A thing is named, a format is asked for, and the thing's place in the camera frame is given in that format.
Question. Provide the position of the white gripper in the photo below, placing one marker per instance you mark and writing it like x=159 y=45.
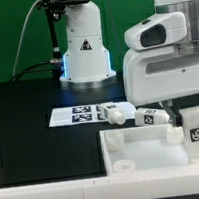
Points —
x=153 y=68

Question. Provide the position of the white square table top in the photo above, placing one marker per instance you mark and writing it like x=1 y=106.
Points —
x=143 y=151

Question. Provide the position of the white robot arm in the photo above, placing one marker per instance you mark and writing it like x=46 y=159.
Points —
x=87 y=61

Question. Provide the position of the white front fence bar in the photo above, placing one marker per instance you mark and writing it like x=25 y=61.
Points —
x=164 y=183

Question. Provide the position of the white paper marker sheet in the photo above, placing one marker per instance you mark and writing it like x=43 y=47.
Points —
x=86 y=114

